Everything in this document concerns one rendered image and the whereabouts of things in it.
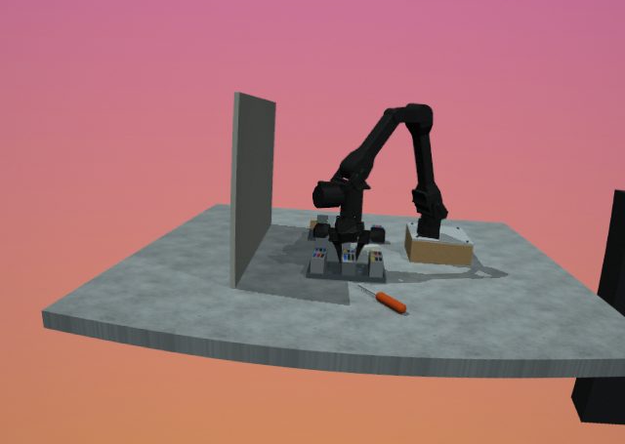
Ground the orange-handled screwdriver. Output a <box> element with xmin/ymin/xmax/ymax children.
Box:
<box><xmin>358</xmin><ymin>284</ymin><xmax>406</xmax><ymax>313</ymax></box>

